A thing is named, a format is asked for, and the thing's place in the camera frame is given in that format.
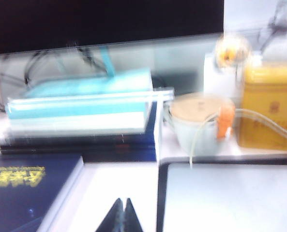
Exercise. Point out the thin dark navy book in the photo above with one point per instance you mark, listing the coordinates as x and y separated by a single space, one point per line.
97 156

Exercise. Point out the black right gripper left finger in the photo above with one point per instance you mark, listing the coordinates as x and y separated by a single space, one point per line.
114 220

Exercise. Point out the yellow tin box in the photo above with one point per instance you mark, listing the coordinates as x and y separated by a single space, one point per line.
266 96

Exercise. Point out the dark blue books stack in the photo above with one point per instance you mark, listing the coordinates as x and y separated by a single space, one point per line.
61 141

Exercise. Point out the cork sunflower ornament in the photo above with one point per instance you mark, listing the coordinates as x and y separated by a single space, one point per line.
230 50

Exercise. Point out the black monitor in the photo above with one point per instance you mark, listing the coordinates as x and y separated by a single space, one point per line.
85 19

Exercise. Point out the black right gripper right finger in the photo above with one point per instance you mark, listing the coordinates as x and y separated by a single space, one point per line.
131 220

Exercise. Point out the round wooden mug lid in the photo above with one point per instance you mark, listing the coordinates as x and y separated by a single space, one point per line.
194 106

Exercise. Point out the orange cat figurine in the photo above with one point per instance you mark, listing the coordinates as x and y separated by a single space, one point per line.
224 120

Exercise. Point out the black desk mat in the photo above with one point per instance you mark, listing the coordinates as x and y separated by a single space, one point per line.
160 193

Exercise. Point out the teal cover book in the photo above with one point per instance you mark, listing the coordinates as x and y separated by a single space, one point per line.
73 109

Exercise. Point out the silver laptop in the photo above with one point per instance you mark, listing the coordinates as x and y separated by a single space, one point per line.
230 198

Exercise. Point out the white cardboard box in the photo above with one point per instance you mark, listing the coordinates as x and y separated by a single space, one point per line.
218 82

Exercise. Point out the navy cover book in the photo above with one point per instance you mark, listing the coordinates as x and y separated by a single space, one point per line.
12 203

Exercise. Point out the white ceramic mug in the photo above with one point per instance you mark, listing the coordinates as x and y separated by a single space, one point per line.
201 139

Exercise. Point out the silver monitor stand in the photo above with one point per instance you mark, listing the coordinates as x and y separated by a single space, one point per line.
109 95

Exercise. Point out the white neuroscience textbook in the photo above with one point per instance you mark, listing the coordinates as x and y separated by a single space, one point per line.
73 123

